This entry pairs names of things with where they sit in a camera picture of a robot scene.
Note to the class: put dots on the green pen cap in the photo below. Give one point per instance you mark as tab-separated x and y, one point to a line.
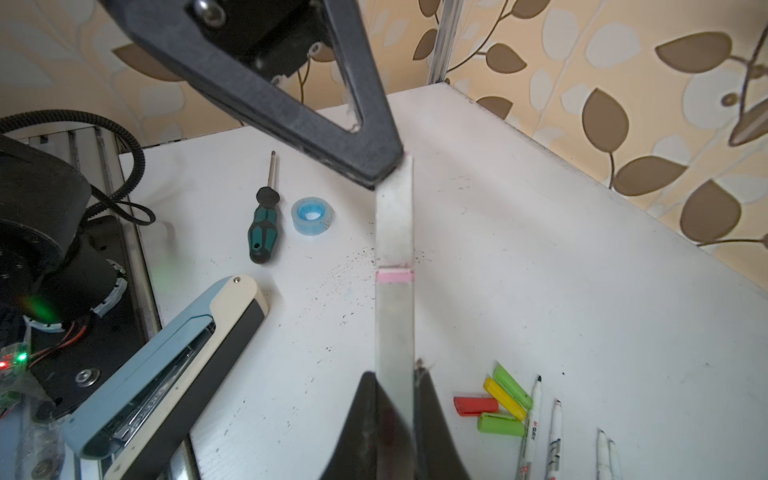
512	387
498	424

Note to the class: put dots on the white marker green end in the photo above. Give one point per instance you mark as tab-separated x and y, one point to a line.
528	446

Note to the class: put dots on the white marker yellow end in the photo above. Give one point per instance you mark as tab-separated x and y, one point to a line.
603	456

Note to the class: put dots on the red pen cap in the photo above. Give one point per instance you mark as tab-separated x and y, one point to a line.
475	406

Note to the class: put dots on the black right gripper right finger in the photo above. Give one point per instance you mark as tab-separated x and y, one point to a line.
436	456

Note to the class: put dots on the green pen cap lower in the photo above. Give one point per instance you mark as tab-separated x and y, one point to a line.
498	424

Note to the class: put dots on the aluminium frame corner post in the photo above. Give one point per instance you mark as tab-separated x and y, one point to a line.
445	39

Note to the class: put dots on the green pen cap upper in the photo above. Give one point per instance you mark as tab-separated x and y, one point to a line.
512	387

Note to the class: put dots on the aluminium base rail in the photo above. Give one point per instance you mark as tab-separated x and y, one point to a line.
75	299

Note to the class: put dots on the blue tape roll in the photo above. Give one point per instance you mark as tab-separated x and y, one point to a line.
311	216

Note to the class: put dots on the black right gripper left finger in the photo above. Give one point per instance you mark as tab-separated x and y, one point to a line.
355	454

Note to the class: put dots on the yellow pen cap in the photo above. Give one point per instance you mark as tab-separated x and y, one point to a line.
505	399

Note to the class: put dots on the green black screwdriver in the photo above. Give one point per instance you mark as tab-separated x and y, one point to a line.
263	231

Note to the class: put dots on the white marker lime end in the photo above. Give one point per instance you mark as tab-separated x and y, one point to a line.
614	459

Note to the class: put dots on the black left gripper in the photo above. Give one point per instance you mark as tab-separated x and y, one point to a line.
235	52

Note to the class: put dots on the blue white stapler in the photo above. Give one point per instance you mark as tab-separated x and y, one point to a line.
142	413

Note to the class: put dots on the translucent highlighter cap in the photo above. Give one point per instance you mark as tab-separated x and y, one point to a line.
394	217

